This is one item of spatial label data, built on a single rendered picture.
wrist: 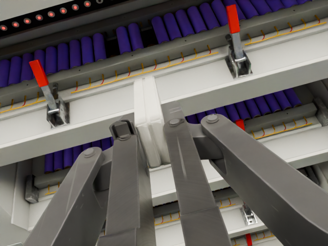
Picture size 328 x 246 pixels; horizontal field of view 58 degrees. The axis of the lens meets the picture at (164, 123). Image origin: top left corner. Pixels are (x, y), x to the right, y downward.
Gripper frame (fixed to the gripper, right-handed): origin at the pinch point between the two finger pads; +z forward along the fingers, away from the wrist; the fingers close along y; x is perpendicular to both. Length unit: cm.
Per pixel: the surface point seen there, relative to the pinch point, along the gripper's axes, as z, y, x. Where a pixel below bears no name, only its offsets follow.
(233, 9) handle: 22.4, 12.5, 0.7
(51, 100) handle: 21.9, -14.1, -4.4
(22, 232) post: 24.8, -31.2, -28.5
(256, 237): 39, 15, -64
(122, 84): 24.8, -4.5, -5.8
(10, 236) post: 25, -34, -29
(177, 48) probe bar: 26.3, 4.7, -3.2
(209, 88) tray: 21.0, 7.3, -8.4
